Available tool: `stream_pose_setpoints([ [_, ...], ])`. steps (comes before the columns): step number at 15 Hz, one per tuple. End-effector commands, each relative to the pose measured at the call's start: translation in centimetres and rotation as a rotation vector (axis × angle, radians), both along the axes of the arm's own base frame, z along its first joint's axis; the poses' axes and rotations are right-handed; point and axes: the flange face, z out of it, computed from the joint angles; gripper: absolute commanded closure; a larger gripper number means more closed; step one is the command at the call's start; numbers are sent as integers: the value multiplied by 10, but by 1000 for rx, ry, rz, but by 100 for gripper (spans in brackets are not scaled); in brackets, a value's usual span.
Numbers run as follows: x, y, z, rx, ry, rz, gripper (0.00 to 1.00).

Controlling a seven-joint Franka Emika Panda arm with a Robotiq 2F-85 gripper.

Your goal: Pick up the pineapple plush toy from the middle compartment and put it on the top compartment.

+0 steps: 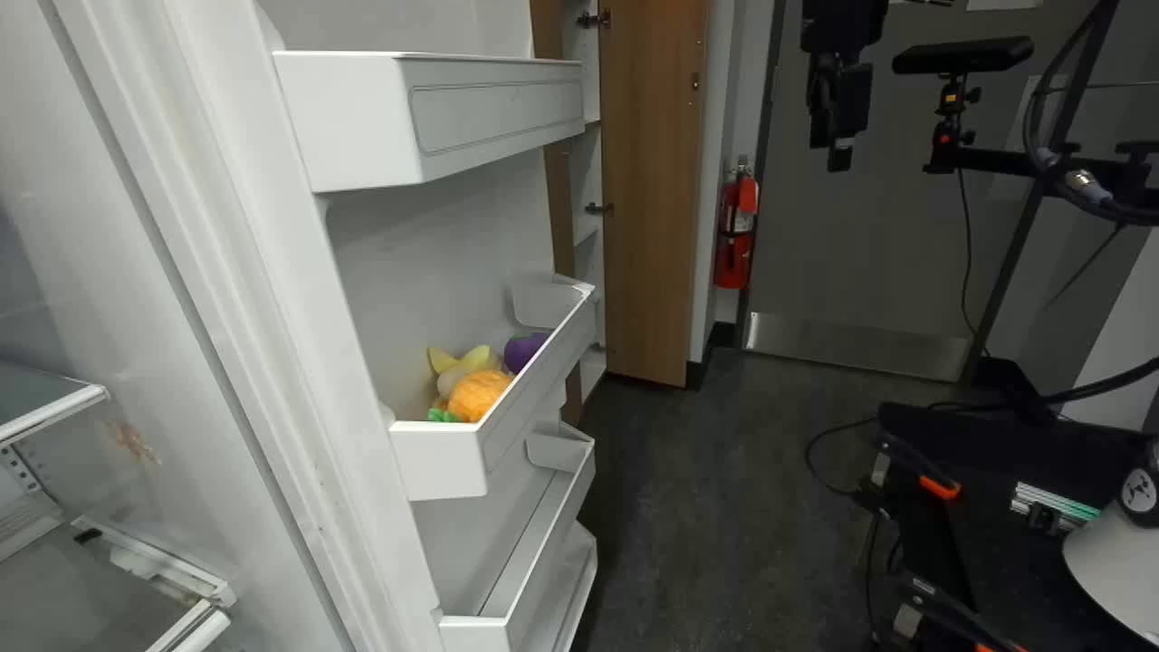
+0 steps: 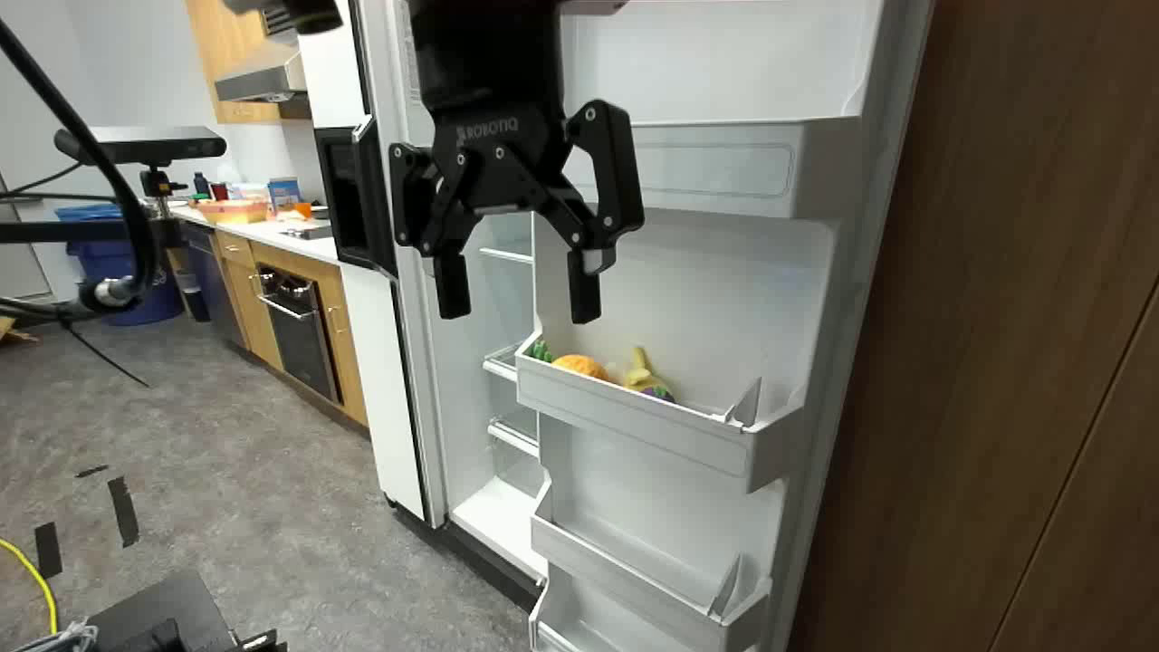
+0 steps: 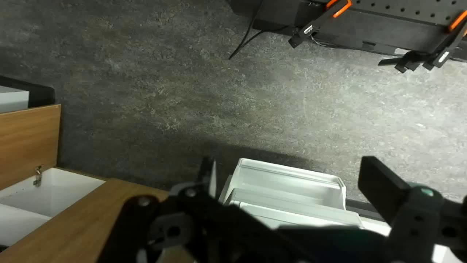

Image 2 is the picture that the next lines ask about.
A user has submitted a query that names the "brown wooden cabinet panel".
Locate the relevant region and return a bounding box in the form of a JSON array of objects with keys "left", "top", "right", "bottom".
[{"left": 788, "top": 0, "right": 1159, "bottom": 652}]

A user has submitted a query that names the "yellow banana plush toy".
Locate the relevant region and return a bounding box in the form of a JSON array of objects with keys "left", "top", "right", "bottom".
[{"left": 614, "top": 345, "right": 680, "bottom": 407}]

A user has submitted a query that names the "orange pineapple plush toy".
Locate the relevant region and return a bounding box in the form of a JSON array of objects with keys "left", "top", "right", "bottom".
[{"left": 526, "top": 339, "right": 614, "bottom": 386}]

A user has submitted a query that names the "wooden wall cabinet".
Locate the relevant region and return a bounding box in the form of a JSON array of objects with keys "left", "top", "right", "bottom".
[{"left": 179, "top": 0, "right": 284, "bottom": 126}]

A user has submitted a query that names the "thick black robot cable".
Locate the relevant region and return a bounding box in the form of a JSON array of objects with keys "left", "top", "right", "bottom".
[{"left": 0, "top": 15, "right": 166, "bottom": 392}]

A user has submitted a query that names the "black fridge dispenser panel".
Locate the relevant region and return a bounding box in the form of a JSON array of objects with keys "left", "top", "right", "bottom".
[{"left": 311, "top": 115, "right": 402, "bottom": 278}]

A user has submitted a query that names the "long black tape strip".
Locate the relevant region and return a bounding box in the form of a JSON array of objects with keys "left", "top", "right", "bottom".
[{"left": 106, "top": 476, "right": 141, "bottom": 550}]

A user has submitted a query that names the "blue trash bin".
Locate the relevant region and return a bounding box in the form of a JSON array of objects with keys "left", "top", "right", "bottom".
[{"left": 51, "top": 201, "right": 187, "bottom": 329}]

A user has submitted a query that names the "open white fridge door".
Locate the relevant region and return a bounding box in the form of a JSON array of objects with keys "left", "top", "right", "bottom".
[{"left": 504, "top": 0, "right": 939, "bottom": 652}]

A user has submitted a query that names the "closed white fridge door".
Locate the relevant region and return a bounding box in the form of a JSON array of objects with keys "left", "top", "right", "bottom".
[{"left": 293, "top": 0, "right": 429, "bottom": 525}]

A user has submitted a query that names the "brown cardboard piece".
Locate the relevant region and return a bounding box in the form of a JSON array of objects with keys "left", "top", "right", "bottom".
[{"left": 0, "top": 312, "right": 39, "bottom": 352}]

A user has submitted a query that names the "black equipment box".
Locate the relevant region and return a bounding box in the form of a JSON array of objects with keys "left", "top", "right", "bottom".
[{"left": 83, "top": 564, "right": 291, "bottom": 652}]

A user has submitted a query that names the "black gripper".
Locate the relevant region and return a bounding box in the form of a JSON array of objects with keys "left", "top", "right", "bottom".
[{"left": 387, "top": 100, "right": 648, "bottom": 325}]

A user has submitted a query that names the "steel range hood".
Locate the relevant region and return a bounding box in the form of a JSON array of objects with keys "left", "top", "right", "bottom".
[{"left": 214, "top": 50, "right": 316, "bottom": 125}]

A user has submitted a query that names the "black stand pole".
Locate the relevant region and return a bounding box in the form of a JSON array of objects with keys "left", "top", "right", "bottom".
[{"left": 0, "top": 215, "right": 154, "bottom": 247}]

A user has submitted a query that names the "black camera bar on stand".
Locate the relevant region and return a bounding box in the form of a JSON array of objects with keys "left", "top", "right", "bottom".
[{"left": 51, "top": 125, "right": 230, "bottom": 203}]

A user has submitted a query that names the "wooden kitchen counter cabinet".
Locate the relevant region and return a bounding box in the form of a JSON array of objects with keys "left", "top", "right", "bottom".
[{"left": 160, "top": 197, "right": 374, "bottom": 432}]

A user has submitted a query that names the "white door bin holding toys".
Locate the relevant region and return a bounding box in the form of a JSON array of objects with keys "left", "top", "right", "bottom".
[{"left": 513, "top": 325, "right": 804, "bottom": 496}]

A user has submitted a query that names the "yellow floor cable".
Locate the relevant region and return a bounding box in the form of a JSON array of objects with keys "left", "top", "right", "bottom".
[{"left": 0, "top": 537, "right": 65, "bottom": 643}]

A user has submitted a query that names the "empty white door bin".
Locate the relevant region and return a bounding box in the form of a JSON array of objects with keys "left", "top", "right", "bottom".
[
  {"left": 526, "top": 578, "right": 680, "bottom": 652},
  {"left": 527, "top": 476, "right": 775, "bottom": 652}
]

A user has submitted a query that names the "glass fridge shelf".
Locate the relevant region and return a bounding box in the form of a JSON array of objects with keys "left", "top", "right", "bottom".
[
  {"left": 479, "top": 243, "right": 540, "bottom": 269},
  {"left": 480, "top": 345, "right": 526, "bottom": 388},
  {"left": 485, "top": 415, "right": 543, "bottom": 465}
]

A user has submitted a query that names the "grey metal bracket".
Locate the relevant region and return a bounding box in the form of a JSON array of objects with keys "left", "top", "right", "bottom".
[{"left": 12, "top": 618, "right": 100, "bottom": 652}]

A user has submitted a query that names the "blue countertop item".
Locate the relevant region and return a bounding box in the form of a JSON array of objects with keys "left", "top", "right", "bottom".
[{"left": 263, "top": 173, "right": 304, "bottom": 215}]

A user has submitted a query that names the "white fridge cabinet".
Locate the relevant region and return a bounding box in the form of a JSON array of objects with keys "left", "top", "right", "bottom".
[{"left": 354, "top": 0, "right": 552, "bottom": 608}]

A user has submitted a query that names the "covered white door compartment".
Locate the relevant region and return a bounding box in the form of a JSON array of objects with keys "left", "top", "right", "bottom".
[{"left": 594, "top": 115, "right": 864, "bottom": 224}]

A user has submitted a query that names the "black built-in oven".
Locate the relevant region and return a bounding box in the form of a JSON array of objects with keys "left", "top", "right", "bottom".
[{"left": 253, "top": 266, "right": 345, "bottom": 407}]

